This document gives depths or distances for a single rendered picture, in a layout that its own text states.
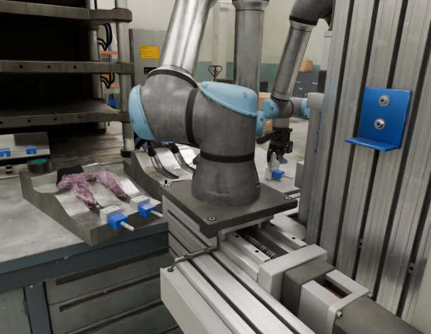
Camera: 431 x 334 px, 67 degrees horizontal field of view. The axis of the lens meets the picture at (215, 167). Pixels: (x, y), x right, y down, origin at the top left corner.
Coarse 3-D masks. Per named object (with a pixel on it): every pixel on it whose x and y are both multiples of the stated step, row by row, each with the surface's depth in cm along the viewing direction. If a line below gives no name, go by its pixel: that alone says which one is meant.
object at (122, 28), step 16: (96, 32) 218; (128, 32) 164; (96, 48) 219; (128, 48) 165; (96, 80) 224; (128, 80) 169; (96, 96) 227; (128, 96) 171; (96, 128) 235; (128, 128) 176; (128, 144) 179
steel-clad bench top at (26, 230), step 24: (120, 168) 159; (264, 168) 166; (288, 168) 167; (0, 192) 128; (144, 192) 132; (0, 216) 109; (24, 216) 109; (48, 216) 110; (0, 240) 95; (24, 240) 95; (48, 240) 95; (72, 240) 96
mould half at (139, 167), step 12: (132, 156) 141; (144, 156) 137; (168, 156) 141; (192, 156) 145; (132, 168) 143; (144, 168) 132; (168, 168) 135; (180, 168) 136; (144, 180) 132; (156, 180) 120; (168, 180) 120; (156, 192) 121
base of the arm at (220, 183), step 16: (208, 160) 65; (224, 160) 64; (240, 160) 64; (208, 176) 65; (224, 176) 64; (240, 176) 65; (256, 176) 68; (192, 192) 69; (208, 192) 65; (224, 192) 65; (240, 192) 65; (256, 192) 67
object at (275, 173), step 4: (268, 168) 150; (272, 168) 148; (276, 168) 151; (268, 172) 150; (272, 172) 149; (276, 172) 148; (280, 172) 147; (268, 176) 151; (272, 176) 150; (276, 176) 148; (280, 176) 148; (284, 176) 147; (288, 176) 146
